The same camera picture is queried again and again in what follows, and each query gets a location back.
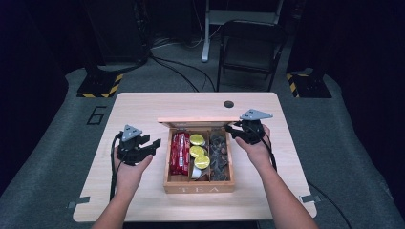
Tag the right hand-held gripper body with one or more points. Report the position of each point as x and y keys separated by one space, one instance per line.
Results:
x=252 y=130

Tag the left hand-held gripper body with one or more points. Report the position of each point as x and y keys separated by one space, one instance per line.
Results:
x=129 y=149

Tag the wooden glass-window box lid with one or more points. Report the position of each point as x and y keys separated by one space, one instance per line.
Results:
x=197 y=120

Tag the wooden tea box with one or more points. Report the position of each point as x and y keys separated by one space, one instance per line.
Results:
x=199 y=188

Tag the person's right hand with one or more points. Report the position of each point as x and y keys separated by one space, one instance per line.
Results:
x=258 y=156

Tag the person's left hand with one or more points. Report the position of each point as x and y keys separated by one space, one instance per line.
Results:
x=130 y=178

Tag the black table grommet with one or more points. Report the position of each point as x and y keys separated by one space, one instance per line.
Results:
x=228 y=104

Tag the red snack packet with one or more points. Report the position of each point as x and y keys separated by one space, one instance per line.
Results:
x=185 y=152
x=175 y=154

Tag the pile of dark packets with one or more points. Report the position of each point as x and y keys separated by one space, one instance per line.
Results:
x=219 y=156

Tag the yellow-lidded capsule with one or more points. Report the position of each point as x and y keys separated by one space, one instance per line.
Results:
x=197 y=151
x=202 y=162
x=196 y=139

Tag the black tape floor marking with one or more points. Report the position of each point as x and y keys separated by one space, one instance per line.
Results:
x=95 y=115

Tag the white capsule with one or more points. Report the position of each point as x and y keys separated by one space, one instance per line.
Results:
x=196 y=172

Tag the black yellow striped stand base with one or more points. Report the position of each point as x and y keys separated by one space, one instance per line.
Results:
x=310 y=86
x=98 y=86

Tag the grey tape strip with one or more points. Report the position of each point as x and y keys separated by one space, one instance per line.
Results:
x=310 y=198
x=78 y=201

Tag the black folding chair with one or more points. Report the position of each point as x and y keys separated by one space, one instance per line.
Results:
x=251 y=47

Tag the black cabinet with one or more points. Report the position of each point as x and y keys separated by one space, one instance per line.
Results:
x=114 y=31

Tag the white metal desk frame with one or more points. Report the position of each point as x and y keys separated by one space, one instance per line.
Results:
x=206 y=38

